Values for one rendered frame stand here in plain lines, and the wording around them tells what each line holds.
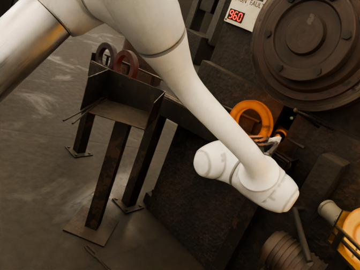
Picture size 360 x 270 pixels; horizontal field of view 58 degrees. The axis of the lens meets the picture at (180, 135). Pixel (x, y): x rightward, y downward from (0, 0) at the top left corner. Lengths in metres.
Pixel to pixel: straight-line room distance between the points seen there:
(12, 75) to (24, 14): 0.11
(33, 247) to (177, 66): 1.11
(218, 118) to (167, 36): 0.23
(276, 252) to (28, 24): 0.91
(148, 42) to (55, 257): 1.11
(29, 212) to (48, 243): 0.21
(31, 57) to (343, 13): 0.82
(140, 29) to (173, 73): 0.12
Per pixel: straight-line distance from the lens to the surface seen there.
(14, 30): 0.65
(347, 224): 1.06
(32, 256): 1.49
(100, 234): 1.62
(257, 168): 0.78
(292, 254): 1.12
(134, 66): 1.74
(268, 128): 1.24
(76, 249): 1.54
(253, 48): 1.27
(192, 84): 0.67
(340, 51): 1.06
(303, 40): 1.09
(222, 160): 0.89
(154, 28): 0.54
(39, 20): 0.64
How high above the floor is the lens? 1.09
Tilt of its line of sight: 22 degrees down
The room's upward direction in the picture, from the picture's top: 21 degrees clockwise
